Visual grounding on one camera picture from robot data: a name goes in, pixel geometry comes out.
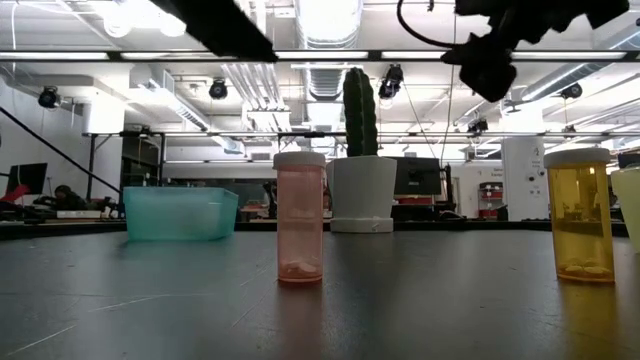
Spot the yellow-green plastic bin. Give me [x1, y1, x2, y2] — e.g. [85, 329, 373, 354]
[610, 167, 640, 254]

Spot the teal plastic bin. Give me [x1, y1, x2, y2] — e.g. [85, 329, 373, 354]
[123, 186, 240, 243]

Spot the black computer monitor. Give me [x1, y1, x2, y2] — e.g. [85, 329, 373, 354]
[392, 156, 444, 197]
[5, 162, 49, 196]

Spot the amber pill bottle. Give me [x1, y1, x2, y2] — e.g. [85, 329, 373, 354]
[543, 147, 616, 284]

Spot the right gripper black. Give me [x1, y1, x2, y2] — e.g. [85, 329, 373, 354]
[440, 0, 541, 104]

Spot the silver ventilation duct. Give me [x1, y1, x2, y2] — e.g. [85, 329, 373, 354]
[294, 0, 364, 101]

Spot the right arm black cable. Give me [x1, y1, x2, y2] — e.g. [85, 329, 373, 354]
[396, 0, 456, 50]

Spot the green cactus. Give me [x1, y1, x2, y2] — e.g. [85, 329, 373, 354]
[342, 67, 380, 158]

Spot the white pillar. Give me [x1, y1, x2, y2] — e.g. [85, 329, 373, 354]
[501, 137, 546, 221]

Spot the black aluminium rig frame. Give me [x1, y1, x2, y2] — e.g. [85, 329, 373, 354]
[0, 219, 640, 240]

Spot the person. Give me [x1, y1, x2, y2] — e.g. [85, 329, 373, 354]
[47, 183, 89, 211]

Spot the white plant pot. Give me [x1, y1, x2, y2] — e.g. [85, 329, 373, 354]
[325, 155, 399, 234]

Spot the long ceiling light rail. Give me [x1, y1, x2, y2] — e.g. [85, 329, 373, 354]
[0, 48, 640, 63]

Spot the pink pill bottle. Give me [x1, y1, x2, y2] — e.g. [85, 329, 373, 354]
[273, 151, 327, 285]

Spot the red shelf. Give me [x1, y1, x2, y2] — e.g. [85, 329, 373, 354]
[478, 180, 504, 219]

